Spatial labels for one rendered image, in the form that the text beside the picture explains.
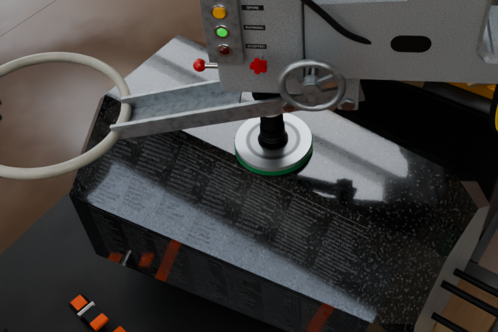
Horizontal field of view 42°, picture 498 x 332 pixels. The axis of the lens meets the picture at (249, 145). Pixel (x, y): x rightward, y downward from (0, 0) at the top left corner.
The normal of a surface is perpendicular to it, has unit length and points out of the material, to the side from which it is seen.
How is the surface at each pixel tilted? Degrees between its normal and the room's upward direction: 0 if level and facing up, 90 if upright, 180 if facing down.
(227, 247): 45
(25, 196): 0
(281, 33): 90
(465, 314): 0
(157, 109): 16
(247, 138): 0
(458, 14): 90
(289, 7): 90
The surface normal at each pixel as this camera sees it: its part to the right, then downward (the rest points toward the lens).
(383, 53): -0.14, 0.74
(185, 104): -0.34, -0.66
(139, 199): -0.45, -0.02
